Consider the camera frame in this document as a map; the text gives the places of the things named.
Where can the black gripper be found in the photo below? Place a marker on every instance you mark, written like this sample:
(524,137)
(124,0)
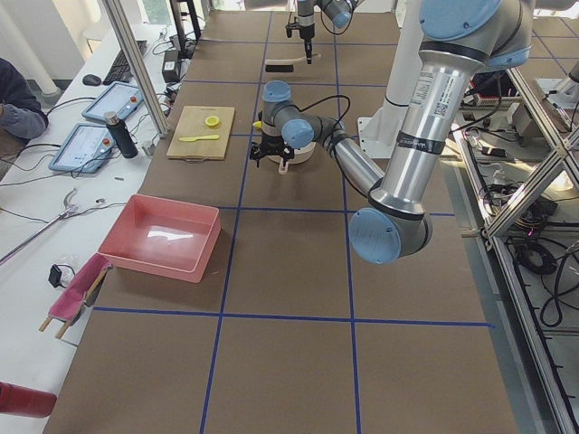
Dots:
(271,143)
(308,30)

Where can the beige plastic dustpan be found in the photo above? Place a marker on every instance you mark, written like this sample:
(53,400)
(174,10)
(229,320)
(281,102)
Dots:
(300,156)

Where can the beige hand brush black bristles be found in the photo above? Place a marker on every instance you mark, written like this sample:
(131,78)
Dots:
(288,65)

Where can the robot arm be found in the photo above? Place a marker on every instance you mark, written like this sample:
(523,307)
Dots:
(460,39)
(336,16)

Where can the person forearm dark sleeve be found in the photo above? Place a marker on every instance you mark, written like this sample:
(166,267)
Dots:
(22,117)

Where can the pink plastic bin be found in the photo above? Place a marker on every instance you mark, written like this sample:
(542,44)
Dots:
(163,237)

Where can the yellow lemon slice toy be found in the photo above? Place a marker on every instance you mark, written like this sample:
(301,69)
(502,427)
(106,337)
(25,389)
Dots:
(212,121)

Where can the yellow plastic knife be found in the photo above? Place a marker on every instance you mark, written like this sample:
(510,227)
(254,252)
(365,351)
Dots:
(199,138)

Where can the bamboo cutting board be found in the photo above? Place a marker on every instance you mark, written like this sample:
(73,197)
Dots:
(191,123)

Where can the black power adapter box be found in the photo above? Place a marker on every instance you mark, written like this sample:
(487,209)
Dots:
(171,68)

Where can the black water bottle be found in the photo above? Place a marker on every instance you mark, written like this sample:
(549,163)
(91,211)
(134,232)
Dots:
(119,131)

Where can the blue tablet far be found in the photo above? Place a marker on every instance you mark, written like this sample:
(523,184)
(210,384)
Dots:
(120,97)

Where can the blue tablet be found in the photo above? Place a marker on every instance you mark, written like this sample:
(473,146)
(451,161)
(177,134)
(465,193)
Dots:
(84,150)
(120,97)

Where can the black keyboard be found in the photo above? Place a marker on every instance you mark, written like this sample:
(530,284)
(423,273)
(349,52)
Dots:
(119,70)

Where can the blue tablet near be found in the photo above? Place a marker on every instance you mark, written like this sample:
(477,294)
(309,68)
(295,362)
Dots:
(84,150)

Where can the black computer mouse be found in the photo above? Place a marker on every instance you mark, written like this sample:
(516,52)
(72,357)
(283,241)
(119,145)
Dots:
(91,80)

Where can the small black clip device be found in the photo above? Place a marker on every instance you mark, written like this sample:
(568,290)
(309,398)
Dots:
(56,272)

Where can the pink fabric wooden stand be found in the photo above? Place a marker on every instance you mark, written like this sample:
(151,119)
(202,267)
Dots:
(71,302)

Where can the red cylinder bottle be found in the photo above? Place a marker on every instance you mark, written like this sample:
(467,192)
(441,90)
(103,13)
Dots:
(21,401)

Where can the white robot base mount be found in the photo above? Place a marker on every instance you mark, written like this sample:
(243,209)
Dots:
(377,134)

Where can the aluminium frame post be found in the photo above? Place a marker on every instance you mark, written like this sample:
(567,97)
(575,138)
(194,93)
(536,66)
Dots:
(129,47)

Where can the aluminium frame rail right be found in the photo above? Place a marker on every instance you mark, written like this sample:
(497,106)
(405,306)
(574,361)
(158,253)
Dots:
(520,172)

